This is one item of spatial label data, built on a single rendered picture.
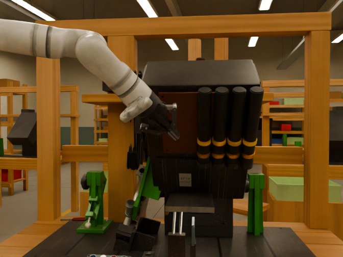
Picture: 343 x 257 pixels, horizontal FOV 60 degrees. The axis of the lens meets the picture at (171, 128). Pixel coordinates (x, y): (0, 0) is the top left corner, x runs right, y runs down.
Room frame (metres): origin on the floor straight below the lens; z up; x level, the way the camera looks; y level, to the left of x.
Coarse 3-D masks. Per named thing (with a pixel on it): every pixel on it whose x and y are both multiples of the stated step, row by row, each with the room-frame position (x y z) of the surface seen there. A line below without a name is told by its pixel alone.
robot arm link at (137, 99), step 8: (136, 80) 0.72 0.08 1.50; (136, 88) 0.72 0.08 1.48; (144, 88) 0.73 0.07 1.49; (120, 96) 0.73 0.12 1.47; (128, 96) 0.72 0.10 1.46; (136, 96) 0.72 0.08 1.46; (144, 96) 0.73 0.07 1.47; (128, 104) 0.73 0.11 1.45; (136, 104) 0.70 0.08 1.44; (144, 104) 0.69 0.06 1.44; (128, 112) 0.70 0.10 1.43; (136, 112) 0.70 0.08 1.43; (128, 120) 0.71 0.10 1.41
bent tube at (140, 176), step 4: (140, 164) 1.26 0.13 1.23; (140, 168) 1.25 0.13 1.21; (144, 168) 1.24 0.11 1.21; (136, 172) 1.23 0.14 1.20; (140, 172) 1.27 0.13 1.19; (140, 176) 1.22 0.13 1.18; (140, 180) 1.26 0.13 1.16; (140, 184) 1.29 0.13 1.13; (136, 188) 1.30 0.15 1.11; (136, 192) 1.30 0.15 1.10; (136, 196) 1.29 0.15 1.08; (128, 220) 1.21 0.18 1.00; (128, 224) 1.20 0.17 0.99
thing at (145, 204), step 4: (144, 200) 1.19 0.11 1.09; (148, 200) 1.34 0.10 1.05; (144, 204) 1.23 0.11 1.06; (140, 208) 1.20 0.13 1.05; (144, 208) 1.27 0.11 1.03; (140, 212) 1.18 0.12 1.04; (144, 212) 1.32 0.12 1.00; (140, 216) 1.19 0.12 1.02; (136, 220) 1.18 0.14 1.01; (140, 220) 1.24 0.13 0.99; (136, 224) 1.18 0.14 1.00; (136, 228) 1.18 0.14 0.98
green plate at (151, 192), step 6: (150, 168) 1.16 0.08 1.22; (144, 174) 1.14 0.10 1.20; (150, 174) 1.16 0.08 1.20; (144, 180) 1.14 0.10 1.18; (150, 180) 1.16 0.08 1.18; (144, 186) 1.16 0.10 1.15; (150, 186) 1.16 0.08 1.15; (144, 192) 1.16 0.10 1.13; (150, 192) 1.16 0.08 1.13; (156, 192) 1.15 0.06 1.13; (156, 198) 1.15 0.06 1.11
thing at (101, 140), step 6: (96, 108) 11.08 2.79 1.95; (102, 108) 11.04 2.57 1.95; (96, 114) 11.19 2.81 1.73; (96, 120) 11.08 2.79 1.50; (102, 120) 11.04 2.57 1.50; (96, 126) 11.18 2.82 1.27; (96, 132) 11.08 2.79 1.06; (102, 132) 11.04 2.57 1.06; (96, 138) 11.18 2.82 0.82; (102, 138) 11.48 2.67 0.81; (96, 144) 11.18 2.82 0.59
